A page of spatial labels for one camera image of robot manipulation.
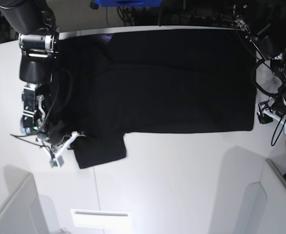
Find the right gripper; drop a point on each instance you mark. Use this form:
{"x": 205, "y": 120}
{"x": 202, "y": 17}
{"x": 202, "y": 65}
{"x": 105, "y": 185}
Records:
{"x": 59, "y": 135}

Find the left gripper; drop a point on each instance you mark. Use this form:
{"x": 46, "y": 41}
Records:
{"x": 272, "y": 109}

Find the black T-shirt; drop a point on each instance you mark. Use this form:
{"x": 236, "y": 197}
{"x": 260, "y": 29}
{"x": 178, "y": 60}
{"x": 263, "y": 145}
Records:
{"x": 163, "y": 81}

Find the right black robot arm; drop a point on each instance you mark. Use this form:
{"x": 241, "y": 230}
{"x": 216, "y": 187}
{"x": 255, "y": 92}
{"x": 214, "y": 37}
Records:
{"x": 48, "y": 87}

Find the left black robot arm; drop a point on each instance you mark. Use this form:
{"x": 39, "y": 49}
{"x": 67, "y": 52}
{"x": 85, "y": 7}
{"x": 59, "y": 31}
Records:
{"x": 260, "y": 20}

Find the white left corner box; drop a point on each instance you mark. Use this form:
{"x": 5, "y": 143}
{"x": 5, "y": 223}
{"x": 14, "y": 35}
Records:
{"x": 21, "y": 212}

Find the blue plastic bin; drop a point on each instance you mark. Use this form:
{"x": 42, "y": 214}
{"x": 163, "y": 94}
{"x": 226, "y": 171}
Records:
{"x": 130, "y": 3}

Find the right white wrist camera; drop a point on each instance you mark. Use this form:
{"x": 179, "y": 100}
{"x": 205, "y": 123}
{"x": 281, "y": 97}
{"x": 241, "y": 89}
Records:
{"x": 56, "y": 162}

